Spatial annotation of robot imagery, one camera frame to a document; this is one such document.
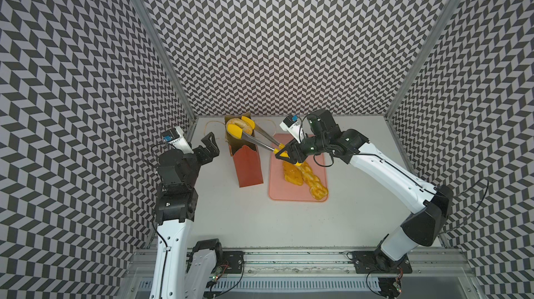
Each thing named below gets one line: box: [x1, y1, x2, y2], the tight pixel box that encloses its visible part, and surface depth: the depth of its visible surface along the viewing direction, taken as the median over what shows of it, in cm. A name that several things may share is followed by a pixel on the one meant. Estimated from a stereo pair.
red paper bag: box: [224, 115, 264, 188], surface depth 80 cm
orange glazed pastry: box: [282, 160, 304, 187], surface depth 93 cm
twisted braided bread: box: [296, 161, 329, 201], surface depth 93 cm
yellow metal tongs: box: [226, 115, 286, 155], surface depth 76 cm
